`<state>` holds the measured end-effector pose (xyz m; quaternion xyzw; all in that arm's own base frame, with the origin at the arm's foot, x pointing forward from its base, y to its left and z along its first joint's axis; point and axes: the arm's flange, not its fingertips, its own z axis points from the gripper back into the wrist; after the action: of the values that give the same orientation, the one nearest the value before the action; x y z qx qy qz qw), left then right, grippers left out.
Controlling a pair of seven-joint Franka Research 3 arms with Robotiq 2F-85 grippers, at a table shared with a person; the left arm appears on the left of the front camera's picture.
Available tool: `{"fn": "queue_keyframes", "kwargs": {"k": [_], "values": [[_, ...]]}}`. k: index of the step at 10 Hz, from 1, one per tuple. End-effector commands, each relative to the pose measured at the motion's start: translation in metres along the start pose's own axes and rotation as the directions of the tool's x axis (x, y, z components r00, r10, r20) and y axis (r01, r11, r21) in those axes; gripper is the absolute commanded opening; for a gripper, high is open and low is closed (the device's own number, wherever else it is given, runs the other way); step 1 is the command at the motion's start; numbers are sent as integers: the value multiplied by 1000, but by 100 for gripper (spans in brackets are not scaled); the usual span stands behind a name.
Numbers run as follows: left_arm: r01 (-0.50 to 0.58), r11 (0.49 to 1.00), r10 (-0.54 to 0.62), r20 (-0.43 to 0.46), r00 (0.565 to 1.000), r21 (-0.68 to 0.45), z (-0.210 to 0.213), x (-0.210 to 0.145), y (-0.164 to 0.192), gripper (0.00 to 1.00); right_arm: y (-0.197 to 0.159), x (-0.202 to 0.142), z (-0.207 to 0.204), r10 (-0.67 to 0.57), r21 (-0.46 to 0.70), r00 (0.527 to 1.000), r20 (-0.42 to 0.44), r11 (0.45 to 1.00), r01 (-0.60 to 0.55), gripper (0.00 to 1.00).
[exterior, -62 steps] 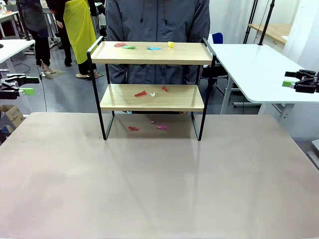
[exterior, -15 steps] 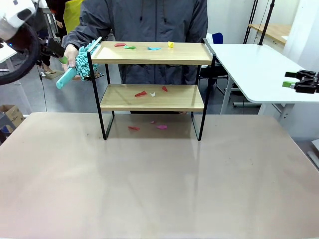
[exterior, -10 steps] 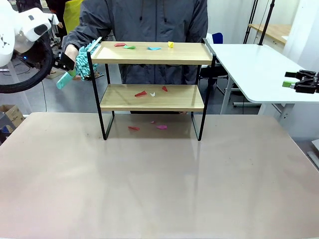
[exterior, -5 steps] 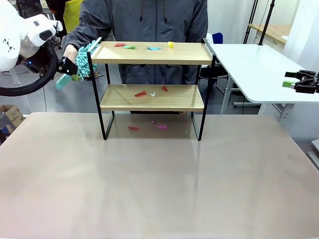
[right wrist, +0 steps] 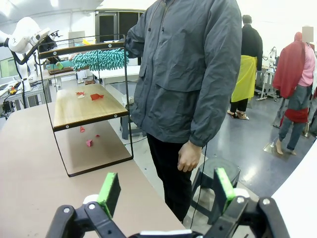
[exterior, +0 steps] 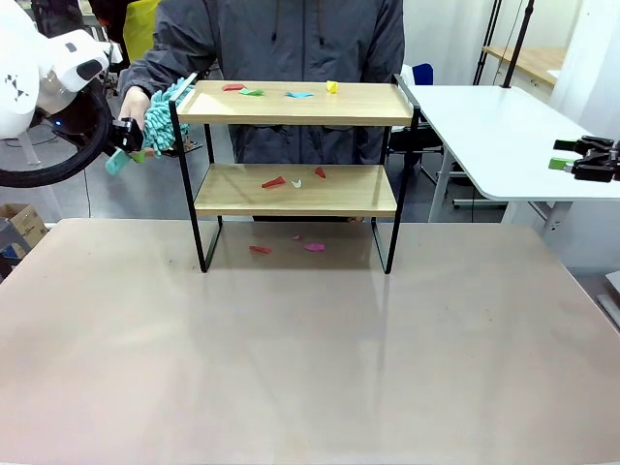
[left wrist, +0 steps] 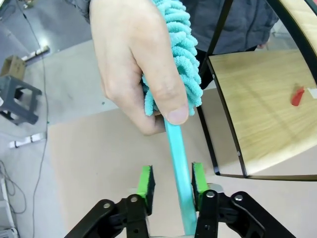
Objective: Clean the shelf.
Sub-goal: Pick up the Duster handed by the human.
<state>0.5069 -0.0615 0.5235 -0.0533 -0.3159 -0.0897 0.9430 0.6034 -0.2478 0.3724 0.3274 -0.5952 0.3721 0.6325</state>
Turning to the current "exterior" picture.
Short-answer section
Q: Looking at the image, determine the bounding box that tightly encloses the white rounded table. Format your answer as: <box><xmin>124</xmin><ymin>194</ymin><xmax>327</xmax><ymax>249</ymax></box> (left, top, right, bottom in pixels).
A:
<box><xmin>404</xmin><ymin>84</ymin><xmax>620</xmax><ymax>243</ymax></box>

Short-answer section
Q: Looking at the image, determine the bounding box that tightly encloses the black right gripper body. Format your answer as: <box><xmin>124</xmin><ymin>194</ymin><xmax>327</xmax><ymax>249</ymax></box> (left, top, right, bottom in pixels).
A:
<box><xmin>571</xmin><ymin>143</ymin><xmax>620</xmax><ymax>183</ymax></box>

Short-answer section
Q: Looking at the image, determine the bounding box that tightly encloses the wooden desk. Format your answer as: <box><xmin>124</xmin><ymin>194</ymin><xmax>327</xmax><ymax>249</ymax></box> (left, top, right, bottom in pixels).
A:
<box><xmin>482</xmin><ymin>46</ymin><xmax>568</xmax><ymax>88</ymax></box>

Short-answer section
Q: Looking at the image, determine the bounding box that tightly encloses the thin black tripod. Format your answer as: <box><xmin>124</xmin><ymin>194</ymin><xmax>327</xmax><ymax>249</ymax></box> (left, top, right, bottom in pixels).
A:
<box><xmin>473</xmin><ymin>0</ymin><xmax>505</xmax><ymax>87</ymax></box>

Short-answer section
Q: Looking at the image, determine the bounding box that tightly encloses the thick black stand pole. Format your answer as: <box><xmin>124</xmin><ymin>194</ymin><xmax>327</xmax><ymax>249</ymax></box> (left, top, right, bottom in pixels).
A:
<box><xmin>501</xmin><ymin>0</ymin><xmax>537</xmax><ymax>90</ymax></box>

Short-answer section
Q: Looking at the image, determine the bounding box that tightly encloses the brown cardboard box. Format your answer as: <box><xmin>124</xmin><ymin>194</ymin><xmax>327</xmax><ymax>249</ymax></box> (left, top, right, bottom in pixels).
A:
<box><xmin>0</xmin><ymin>202</ymin><xmax>49</xmax><ymax>249</ymax></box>

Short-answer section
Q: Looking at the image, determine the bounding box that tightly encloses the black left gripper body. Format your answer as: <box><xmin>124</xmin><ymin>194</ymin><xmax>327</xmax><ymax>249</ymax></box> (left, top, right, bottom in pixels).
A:
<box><xmin>109</xmin><ymin>117</ymin><xmax>145</xmax><ymax>153</ymax></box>

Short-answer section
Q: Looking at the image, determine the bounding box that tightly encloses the person's right hand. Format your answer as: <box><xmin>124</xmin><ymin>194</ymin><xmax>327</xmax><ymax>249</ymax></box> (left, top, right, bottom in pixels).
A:
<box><xmin>119</xmin><ymin>88</ymin><xmax>155</xmax><ymax>131</ymax></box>

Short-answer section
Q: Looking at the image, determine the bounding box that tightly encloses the teal chenille duster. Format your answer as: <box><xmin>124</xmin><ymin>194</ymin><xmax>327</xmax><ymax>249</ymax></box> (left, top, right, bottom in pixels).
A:
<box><xmin>105</xmin><ymin>77</ymin><xmax>198</xmax><ymax>176</ymax></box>

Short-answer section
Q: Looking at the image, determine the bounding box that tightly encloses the black office chair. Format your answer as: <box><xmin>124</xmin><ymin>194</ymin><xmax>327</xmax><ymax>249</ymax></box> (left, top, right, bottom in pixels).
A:
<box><xmin>387</xmin><ymin>123</ymin><xmax>459</xmax><ymax>188</ymax></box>

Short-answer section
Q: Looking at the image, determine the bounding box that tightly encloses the two-tier wooden shelf black frame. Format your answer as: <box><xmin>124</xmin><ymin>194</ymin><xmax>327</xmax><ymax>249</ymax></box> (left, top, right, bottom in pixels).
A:
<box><xmin>168</xmin><ymin>71</ymin><xmax>421</xmax><ymax>275</ymax></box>

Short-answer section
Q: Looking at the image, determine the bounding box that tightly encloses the white desk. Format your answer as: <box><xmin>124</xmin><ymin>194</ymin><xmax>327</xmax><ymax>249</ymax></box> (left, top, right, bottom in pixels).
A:
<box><xmin>12</xmin><ymin>130</ymin><xmax>43</xmax><ymax>169</ymax></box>

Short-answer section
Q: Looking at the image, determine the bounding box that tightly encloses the person in grey jacket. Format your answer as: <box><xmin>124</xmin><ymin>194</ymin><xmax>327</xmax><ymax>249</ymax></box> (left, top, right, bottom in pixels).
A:
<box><xmin>144</xmin><ymin>0</ymin><xmax>406</xmax><ymax>166</ymax></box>

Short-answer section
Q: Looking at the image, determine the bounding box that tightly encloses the person's right forearm grey sleeve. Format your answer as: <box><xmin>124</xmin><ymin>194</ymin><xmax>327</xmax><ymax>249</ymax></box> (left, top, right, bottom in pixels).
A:
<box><xmin>118</xmin><ymin>46</ymin><xmax>219</xmax><ymax>101</ymax></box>

